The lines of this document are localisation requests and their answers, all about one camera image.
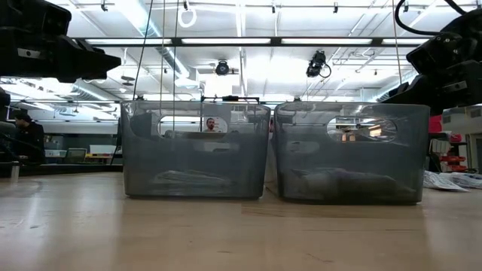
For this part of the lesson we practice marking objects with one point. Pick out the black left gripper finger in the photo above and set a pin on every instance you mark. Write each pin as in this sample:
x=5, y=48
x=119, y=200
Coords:
x=86, y=60

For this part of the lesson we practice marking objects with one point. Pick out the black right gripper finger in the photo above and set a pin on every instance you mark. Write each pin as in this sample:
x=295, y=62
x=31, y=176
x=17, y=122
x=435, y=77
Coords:
x=414, y=94

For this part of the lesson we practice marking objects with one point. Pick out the nail clipper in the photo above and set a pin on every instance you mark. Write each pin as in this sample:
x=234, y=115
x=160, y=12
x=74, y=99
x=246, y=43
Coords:
x=192, y=177

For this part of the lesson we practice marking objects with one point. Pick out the metal shelf with red bins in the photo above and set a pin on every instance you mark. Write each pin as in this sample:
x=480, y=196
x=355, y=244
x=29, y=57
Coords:
x=452, y=154

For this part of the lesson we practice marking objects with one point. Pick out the person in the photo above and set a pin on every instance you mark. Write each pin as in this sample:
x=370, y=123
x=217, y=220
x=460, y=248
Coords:
x=211, y=124
x=30, y=139

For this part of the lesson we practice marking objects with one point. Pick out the grey translucent plastic bin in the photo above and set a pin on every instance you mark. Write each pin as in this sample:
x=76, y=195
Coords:
x=350, y=154
x=196, y=158

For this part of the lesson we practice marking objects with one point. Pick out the green toothbrush in clear pack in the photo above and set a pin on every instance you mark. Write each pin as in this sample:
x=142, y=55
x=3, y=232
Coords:
x=440, y=181

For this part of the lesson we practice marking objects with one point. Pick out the small silver cylinder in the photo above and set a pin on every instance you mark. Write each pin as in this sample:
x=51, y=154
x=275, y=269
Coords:
x=15, y=169

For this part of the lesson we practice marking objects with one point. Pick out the black overhead rig bar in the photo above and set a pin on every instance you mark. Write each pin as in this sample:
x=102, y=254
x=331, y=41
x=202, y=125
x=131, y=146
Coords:
x=275, y=41

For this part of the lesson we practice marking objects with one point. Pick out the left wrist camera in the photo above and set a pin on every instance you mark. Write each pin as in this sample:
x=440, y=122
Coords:
x=34, y=17

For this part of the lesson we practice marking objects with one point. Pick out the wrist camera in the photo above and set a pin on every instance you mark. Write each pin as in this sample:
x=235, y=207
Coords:
x=34, y=17
x=444, y=45

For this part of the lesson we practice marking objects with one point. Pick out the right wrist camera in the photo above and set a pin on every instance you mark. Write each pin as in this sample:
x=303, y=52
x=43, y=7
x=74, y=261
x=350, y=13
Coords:
x=444, y=45

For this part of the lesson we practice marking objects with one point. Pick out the black rig-mounted camera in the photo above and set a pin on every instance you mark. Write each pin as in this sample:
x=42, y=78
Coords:
x=315, y=66

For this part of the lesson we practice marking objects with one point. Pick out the black overhead camera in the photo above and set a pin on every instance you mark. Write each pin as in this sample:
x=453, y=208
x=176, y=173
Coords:
x=222, y=68

